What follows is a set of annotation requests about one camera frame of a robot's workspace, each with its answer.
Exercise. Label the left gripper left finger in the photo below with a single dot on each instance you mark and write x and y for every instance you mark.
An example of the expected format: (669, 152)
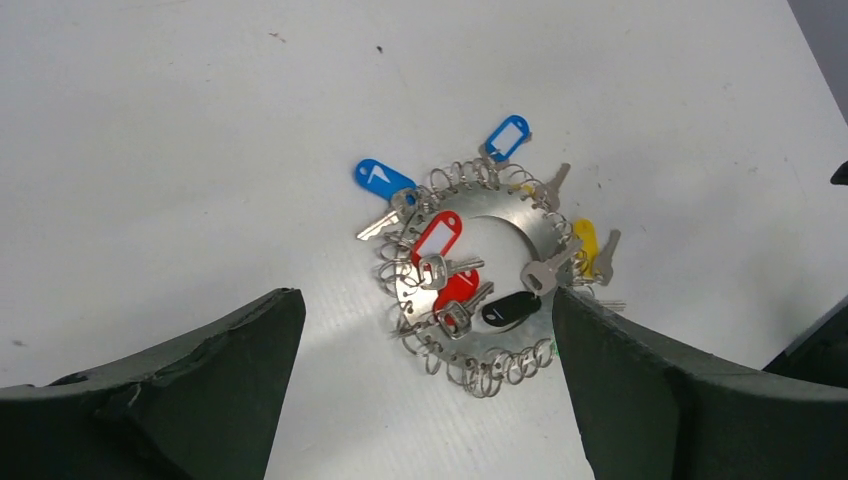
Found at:
(203, 405)

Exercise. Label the metal disc keyring holder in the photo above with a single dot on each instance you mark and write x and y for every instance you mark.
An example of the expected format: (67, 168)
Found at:
(510, 218)

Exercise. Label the blue tag on keyring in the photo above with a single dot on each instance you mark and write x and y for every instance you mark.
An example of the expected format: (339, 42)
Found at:
(390, 185)

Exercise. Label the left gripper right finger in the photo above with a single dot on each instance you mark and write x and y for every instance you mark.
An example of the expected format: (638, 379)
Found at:
(651, 407)

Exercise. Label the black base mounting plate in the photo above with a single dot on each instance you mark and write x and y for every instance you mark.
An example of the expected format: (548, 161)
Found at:
(819, 355)

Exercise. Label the key with red tag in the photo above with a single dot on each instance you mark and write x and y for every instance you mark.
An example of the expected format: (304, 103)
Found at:
(429, 253)

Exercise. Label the red tag on keyring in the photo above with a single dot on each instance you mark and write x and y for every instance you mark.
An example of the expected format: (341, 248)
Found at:
(458, 301)

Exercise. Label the black tag key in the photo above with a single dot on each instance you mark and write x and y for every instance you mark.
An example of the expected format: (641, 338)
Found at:
(539, 277)

